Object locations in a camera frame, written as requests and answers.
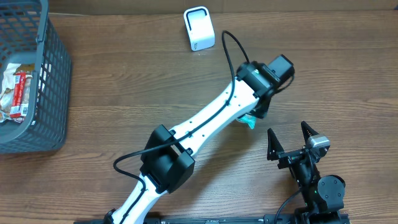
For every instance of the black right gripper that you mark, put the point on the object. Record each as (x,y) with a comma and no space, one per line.
(275,149)

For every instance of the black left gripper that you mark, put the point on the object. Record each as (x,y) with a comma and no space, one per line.
(261,106)

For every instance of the teal snack packet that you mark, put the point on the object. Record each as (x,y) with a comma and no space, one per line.
(247,119)

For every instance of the red stick snack packet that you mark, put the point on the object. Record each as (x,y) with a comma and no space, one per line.
(20,80)

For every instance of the beige dried food bag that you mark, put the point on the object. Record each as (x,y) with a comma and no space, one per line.
(7,90)

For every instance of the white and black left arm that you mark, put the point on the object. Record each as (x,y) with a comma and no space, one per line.
(168,159)

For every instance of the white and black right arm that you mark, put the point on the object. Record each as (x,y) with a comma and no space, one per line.
(323,196)

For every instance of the white barcode scanner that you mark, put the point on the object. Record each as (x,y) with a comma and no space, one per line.
(199,28)

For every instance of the grey plastic mesh basket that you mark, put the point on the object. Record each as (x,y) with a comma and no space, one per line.
(29,37)

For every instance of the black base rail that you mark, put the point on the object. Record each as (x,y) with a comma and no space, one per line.
(236,220)

